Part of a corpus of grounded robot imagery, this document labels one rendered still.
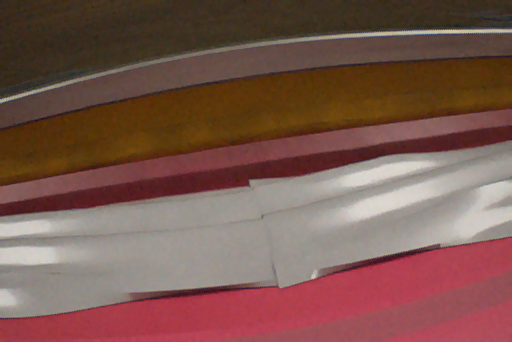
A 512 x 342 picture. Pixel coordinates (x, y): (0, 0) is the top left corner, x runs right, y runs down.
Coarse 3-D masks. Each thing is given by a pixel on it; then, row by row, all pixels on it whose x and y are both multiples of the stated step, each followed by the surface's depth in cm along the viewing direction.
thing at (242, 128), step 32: (384, 96) 24; (416, 96) 24; (448, 96) 24; (480, 96) 24; (160, 128) 23; (192, 128) 23; (224, 128) 23; (256, 128) 23; (288, 128) 24; (320, 128) 24; (352, 128) 24; (0, 160) 23; (32, 160) 23; (64, 160) 23; (96, 160) 23; (128, 160) 23
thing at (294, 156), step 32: (384, 128) 26; (416, 128) 25; (448, 128) 25; (480, 128) 24; (256, 160) 24; (288, 160) 23; (320, 160) 23; (352, 160) 22; (416, 256) 15; (448, 256) 14; (480, 256) 14; (288, 288) 14; (320, 288) 14; (352, 288) 14; (384, 288) 13; (416, 288) 13
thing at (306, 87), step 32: (416, 64) 23; (448, 64) 23; (480, 64) 24; (160, 96) 23; (192, 96) 23; (224, 96) 23; (256, 96) 23; (288, 96) 23; (320, 96) 23; (352, 96) 23; (32, 128) 23; (64, 128) 23; (96, 128) 23; (128, 128) 23
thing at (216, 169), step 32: (160, 160) 26; (192, 160) 25; (224, 160) 24; (0, 192) 25; (32, 192) 24; (64, 192) 23; (96, 192) 23; (128, 192) 22; (160, 192) 22; (192, 192) 21; (256, 288) 14; (0, 320) 13; (32, 320) 13; (64, 320) 13; (96, 320) 13; (128, 320) 13; (160, 320) 13; (192, 320) 13; (224, 320) 13; (256, 320) 13
